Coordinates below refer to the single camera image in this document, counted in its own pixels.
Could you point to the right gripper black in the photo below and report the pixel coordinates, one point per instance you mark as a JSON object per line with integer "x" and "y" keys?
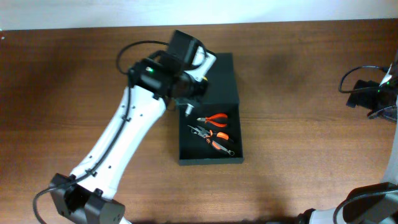
{"x": 362, "y": 99}

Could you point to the silver wrench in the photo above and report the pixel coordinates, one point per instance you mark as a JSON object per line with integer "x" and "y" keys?
{"x": 228, "y": 152}

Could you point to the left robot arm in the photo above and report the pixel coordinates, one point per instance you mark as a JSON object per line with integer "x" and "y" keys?
{"x": 86, "y": 195}

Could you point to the black box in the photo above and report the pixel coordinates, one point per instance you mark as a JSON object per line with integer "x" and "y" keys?
{"x": 204, "y": 144}

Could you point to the orange black pliers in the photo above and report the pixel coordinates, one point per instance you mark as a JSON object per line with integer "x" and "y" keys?
{"x": 217, "y": 139}

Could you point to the yellow black screwdriver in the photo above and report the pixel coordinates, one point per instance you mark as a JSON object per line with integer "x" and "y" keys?
{"x": 188, "y": 110}

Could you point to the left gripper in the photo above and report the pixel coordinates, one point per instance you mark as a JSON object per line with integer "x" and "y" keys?
{"x": 199, "y": 94}

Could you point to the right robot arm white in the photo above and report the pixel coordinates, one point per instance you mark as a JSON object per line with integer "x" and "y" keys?
{"x": 371, "y": 204}

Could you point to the red side cutters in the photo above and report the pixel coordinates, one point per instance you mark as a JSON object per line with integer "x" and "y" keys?
{"x": 219, "y": 120}

